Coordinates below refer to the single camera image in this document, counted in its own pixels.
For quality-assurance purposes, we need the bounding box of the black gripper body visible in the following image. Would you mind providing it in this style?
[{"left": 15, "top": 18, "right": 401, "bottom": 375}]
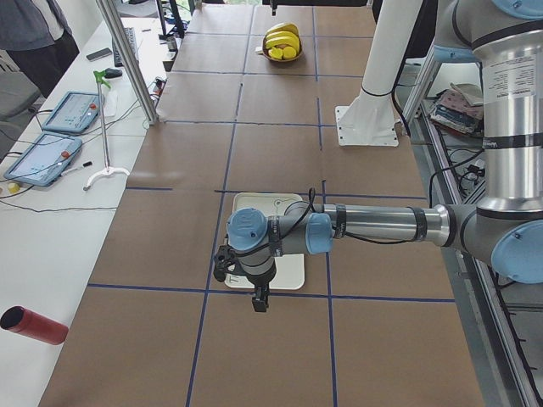
[{"left": 242, "top": 263, "right": 276, "bottom": 288}]

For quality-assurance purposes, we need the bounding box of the black smartphone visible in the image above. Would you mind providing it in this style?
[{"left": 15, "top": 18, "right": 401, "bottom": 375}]
[{"left": 86, "top": 47, "right": 112, "bottom": 62}]

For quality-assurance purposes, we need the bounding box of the near blue teach pendant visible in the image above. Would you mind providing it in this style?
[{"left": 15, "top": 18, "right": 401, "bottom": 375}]
[{"left": 4, "top": 131, "right": 82, "bottom": 187}]

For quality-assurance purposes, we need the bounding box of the yellow banana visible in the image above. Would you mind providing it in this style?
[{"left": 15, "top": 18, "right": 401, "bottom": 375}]
[
  {"left": 266, "top": 22, "right": 299, "bottom": 38},
  {"left": 264, "top": 31, "right": 300, "bottom": 51}
]

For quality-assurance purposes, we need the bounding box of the white grabber stick green handle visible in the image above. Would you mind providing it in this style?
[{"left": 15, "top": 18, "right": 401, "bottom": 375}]
[{"left": 83, "top": 70, "right": 130, "bottom": 192}]

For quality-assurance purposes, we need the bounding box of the yellow starfruit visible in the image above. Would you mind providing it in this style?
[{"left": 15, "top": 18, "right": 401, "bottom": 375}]
[{"left": 268, "top": 46, "right": 298, "bottom": 61}]

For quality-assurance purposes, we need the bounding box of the seated person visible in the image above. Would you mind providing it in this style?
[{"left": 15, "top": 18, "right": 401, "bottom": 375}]
[{"left": 1, "top": 0, "right": 79, "bottom": 98}]

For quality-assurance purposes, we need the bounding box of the black computer mouse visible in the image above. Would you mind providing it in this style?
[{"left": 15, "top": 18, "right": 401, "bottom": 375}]
[{"left": 104, "top": 68, "right": 123, "bottom": 79}]

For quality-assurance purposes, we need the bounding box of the white rectangular tray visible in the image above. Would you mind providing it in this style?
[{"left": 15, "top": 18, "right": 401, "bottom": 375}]
[{"left": 225, "top": 192, "right": 305, "bottom": 290}]

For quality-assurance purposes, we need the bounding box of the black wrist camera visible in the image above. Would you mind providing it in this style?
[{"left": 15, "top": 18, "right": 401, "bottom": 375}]
[{"left": 213, "top": 244, "right": 238, "bottom": 282}]

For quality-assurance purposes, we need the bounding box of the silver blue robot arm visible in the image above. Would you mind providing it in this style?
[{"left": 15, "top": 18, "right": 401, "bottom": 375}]
[{"left": 213, "top": 1, "right": 542, "bottom": 312}]

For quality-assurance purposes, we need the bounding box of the black marker pen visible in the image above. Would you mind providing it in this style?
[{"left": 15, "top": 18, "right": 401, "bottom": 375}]
[{"left": 60, "top": 161, "right": 93, "bottom": 176}]

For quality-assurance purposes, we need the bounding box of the metal cup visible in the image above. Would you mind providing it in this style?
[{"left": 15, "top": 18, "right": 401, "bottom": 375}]
[{"left": 166, "top": 36, "right": 177, "bottom": 52}]

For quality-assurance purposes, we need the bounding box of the far blue teach pendant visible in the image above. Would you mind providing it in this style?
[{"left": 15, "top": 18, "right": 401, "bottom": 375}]
[{"left": 42, "top": 91, "right": 101, "bottom": 134}]

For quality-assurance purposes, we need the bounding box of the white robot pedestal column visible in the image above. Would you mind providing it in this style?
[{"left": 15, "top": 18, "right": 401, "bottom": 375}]
[{"left": 335, "top": 1, "right": 401, "bottom": 147}]

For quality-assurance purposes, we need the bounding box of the blue teach pendant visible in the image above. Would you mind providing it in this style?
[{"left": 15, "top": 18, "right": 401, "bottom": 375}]
[
  {"left": 42, "top": 91, "right": 101, "bottom": 134},
  {"left": 4, "top": 131, "right": 82, "bottom": 187}
]

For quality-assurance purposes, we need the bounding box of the stack of cloths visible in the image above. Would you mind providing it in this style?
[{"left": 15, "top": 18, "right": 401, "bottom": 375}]
[{"left": 428, "top": 84, "right": 484, "bottom": 134}]

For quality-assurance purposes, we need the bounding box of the red cylinder bottle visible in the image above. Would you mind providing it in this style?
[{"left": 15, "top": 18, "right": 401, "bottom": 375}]
[{"left": 1, "top": 305, "right": 69, "bottom": 345}]

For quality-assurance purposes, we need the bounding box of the aluminium frame post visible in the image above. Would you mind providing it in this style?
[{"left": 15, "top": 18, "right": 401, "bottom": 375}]
[{"left": 96, "top": 0, "right": 159, "bottom": 125}]

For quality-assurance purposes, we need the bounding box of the brown wicker basket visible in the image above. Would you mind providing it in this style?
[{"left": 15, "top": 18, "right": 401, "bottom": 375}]
[{"left": 262, "top": 36, "right": 302, "bottom": 63}]

